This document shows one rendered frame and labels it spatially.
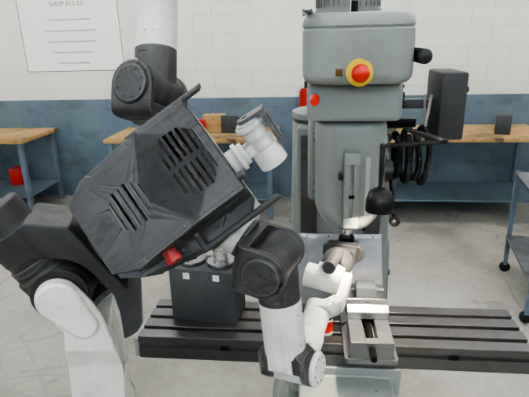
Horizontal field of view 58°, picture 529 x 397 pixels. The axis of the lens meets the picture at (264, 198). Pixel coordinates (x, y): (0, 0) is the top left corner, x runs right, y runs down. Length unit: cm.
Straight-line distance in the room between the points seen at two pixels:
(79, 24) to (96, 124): 114
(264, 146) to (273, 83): 460
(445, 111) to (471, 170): 441
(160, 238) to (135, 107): 29
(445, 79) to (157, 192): 104
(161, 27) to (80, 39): 511
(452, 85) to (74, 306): 123
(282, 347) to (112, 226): 42
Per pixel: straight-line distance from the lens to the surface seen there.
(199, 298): 159
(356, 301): 152
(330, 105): 124
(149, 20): 109
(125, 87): 102
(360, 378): 158
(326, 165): 132
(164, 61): 106
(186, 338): 157
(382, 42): 115
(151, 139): 86
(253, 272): 91
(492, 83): 590
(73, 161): 645
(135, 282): 325
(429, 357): 159
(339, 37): 114
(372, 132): 130
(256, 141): 101
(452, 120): 164
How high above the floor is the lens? 184
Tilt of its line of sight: 18 degrees down
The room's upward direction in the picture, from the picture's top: 2 degrees counter-clockwise
